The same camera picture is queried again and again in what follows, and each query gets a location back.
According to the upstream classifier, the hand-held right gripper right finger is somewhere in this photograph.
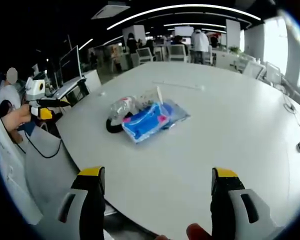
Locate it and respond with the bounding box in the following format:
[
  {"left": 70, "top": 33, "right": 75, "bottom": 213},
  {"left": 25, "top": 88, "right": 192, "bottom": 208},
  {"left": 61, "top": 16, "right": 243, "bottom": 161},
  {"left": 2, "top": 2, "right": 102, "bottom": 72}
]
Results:
[{"left": 209, "top": 166, "right": 281, "bottom": 240}]

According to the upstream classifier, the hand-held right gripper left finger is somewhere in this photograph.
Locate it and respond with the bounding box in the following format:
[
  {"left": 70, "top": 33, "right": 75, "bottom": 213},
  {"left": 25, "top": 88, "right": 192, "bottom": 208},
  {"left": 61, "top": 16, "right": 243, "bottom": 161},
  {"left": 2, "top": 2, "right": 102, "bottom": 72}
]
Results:
[{"left": 56, "top": 166, "right": 106, "bottom": 240}]

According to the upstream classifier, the black ring headband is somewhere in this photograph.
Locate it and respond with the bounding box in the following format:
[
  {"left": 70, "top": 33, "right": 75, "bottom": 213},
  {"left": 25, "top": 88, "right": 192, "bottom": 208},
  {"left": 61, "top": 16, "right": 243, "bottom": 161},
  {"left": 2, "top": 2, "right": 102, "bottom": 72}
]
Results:
[{"left": 105, "top": 111, "right": 136, "bottom": 135}]

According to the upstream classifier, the clear plastic bag with items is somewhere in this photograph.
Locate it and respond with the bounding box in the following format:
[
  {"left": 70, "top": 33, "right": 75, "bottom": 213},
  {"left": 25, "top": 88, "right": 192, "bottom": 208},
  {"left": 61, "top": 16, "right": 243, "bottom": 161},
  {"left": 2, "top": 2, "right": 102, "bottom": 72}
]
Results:
[{"left": 110, "top": 95, "right": 139, "bottom": 121}]

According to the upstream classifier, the blue wipes packet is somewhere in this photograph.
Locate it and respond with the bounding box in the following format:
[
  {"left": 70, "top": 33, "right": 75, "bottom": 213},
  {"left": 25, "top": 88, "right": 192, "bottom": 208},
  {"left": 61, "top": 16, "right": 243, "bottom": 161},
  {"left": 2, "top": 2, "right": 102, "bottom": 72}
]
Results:
[{"left": 120, "top": 101, "right": 171, "bottom": 145}]

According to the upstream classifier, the clear bag with white stick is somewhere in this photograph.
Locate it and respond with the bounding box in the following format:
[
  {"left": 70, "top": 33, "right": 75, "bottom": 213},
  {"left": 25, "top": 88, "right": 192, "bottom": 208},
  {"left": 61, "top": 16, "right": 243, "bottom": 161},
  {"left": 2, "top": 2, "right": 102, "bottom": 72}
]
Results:
[{"left": 139, "top": 85, "right": 164, "bottom": 111}]

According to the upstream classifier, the clear bag with blue item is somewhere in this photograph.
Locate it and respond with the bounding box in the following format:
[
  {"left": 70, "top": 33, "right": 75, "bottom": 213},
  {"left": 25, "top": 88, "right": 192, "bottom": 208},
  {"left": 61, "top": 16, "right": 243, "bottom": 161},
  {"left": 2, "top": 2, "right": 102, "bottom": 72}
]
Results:
[{"left": 161, "top": 98, "right": 191, "bottom": 129}]

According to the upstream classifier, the thin white rod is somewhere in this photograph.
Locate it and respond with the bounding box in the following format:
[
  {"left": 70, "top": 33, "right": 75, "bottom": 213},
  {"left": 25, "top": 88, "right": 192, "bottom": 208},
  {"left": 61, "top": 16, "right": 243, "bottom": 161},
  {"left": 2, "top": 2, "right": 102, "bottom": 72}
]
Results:
[{"left": 151, "top": 80, "right": 206, "bottom": 90}]

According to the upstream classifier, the person's left hand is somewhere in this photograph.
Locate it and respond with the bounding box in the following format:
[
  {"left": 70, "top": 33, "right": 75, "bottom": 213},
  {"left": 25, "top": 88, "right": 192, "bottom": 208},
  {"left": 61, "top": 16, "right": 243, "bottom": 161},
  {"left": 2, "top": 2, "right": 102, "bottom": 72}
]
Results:
[{"left": 14, "top": 104, "right": 33, "bottom": 126}]

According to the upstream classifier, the person's right hand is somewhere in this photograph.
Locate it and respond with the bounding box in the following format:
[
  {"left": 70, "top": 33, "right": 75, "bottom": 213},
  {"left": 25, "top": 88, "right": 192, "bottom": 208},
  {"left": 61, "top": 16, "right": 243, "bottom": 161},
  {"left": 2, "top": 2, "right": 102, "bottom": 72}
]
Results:
[{"left": 186, "top": 223, "right": 214, "bottom": 240}]

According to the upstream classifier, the white side desk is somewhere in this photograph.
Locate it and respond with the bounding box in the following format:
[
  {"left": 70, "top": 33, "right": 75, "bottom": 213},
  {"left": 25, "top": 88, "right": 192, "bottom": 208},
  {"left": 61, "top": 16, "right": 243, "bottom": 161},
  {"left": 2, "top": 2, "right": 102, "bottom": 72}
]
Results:
[{"left": 51, "top": 76, "right": 91, "bottom": 106}]

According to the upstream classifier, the person's upper body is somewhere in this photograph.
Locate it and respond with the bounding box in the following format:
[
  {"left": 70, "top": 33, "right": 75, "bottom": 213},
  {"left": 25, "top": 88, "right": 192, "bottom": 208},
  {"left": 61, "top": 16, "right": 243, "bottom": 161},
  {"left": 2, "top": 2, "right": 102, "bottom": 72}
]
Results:
[{"left": 0, "top": 83, "right": 23, "bottom": 118}]

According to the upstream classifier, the large dark monitor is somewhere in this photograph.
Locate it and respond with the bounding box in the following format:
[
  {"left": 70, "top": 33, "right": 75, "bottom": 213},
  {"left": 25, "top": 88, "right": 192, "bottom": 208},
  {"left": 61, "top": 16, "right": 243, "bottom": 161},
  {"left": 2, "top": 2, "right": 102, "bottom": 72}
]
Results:
[{"left": 58, "top": 45, "right": 83, "bottom": 89}]

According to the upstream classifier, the white round table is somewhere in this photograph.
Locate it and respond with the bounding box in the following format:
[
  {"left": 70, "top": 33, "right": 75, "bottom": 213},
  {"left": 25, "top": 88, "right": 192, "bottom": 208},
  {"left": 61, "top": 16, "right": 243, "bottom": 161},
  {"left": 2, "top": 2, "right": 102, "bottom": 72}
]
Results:
[{"left": 55, "top": 61, "right": 300, "bottom": 240}]

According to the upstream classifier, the white office chair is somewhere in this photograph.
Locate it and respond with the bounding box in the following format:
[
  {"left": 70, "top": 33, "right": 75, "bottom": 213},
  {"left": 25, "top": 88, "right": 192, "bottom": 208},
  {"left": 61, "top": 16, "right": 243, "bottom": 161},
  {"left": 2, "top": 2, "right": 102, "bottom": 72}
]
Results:
[
  {"left": 135, "top": 46, "right": 157, "bottom": 64},
  {"left": 167, "top": 44, "right": 188, "bottom": 63},
  {"left": 264, "top": 61, "right": 283, "bottom": 87},
  {"left": 241, "top": 59, "right": 267, "bottom": 79}
]

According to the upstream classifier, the ceiling air conditioner unit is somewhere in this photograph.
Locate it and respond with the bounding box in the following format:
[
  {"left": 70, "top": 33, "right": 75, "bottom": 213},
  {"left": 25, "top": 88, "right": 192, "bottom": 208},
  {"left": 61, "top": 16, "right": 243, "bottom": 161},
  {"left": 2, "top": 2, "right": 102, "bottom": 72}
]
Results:
[{"left": 90, "top": 0, "right": 131, "bottom": 20}]

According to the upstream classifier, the long curved ceiling light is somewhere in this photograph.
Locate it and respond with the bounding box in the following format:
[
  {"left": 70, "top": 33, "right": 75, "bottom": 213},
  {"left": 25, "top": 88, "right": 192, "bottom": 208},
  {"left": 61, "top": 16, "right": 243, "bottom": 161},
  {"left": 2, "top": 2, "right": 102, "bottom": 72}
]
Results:
[{"left": 105, "top": 3, "right": 263, "bottom": 31}]

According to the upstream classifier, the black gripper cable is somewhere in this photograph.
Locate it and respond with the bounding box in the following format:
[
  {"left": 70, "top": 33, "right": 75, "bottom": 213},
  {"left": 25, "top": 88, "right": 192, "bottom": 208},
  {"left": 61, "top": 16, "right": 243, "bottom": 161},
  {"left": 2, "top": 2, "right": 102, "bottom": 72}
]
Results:
[{"left": 0, "top": 103, "right": 64, "bottom": 159}]

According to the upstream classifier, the thin cable on table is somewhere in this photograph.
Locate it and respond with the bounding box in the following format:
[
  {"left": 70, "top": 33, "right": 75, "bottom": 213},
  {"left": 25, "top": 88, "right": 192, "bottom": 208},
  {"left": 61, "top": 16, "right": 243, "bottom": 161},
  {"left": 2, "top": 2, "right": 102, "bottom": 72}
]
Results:
[{"left": 282, "top": 94, "right": 300, "bottom": 131}]

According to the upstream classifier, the white wall screen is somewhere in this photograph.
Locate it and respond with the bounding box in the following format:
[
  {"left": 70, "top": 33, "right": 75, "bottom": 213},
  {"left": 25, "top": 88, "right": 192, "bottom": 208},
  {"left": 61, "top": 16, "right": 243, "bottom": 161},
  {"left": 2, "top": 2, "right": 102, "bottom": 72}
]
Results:
[{"left": 174, "top": 25, "right": 195, "bottom": 38}]

